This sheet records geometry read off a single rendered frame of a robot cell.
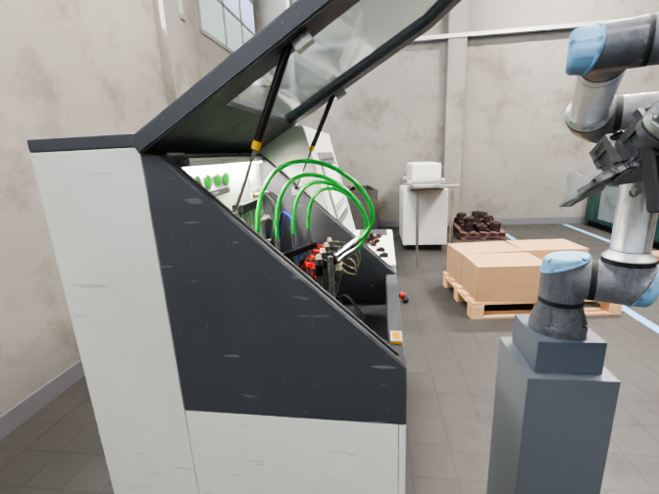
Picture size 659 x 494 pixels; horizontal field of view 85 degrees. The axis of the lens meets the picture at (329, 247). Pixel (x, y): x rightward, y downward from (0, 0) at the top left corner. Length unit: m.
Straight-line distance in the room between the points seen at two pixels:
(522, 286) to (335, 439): 2.64
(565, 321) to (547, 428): 0.32
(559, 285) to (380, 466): 0.69
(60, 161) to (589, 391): 1.48
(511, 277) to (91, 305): 2.98
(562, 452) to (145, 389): 1.20
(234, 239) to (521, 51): 7.06
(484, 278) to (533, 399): 2.11
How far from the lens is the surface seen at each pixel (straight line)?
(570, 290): 1.20
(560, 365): 1.25
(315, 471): 1.11
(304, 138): 1.48
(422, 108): 7.10
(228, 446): 1.14
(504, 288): 3.37
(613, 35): 0.79
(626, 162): 0.84
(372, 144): 7.01
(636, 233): 1.18
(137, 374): 1.12
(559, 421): 1.32
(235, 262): 0.85
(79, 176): 1.01
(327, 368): 0.90
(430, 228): 5.36
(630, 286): 1.20
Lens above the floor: 1.44
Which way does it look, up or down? 15 degrees down
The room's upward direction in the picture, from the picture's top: 3 degrees counter-clockwise
